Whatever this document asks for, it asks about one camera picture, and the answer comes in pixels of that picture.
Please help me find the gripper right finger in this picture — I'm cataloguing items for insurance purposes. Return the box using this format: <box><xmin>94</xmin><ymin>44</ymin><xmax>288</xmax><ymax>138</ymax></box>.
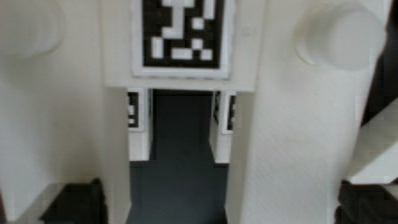
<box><xmin>334</xmin><ymin>181</ymin><xmax>398</xmax><ymax>224</ymax></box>

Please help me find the white chair leg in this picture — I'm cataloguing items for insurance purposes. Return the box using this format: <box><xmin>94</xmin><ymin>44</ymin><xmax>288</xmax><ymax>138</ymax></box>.
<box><xmin>210</xmin><ymin>91</ymin><xmax>236</xmax><ymax>164</ymax></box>
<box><xmin>126</xmin><ymin>88</ymin><xmax>151</xmax><ymax>161</ymax></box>

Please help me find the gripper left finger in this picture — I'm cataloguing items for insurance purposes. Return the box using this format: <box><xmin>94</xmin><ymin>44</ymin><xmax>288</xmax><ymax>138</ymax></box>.
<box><xmin>11</xmin><ymin>178</ymin><xmax>112</xmax><ymax>224</ymax></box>

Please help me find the white chair back frame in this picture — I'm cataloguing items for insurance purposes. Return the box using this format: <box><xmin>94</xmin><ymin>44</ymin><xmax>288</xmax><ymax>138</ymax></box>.
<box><xmin>0</xmin><ymin>0</ymin><xmax>393</xmax><ymax>224</ymax></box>

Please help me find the white chair seat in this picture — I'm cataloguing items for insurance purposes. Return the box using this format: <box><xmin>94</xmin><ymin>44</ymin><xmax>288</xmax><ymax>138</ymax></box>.
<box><xmin>345</xmin><ymin>99</ymin><xmax>398</xmax><ymax>184</ymax></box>

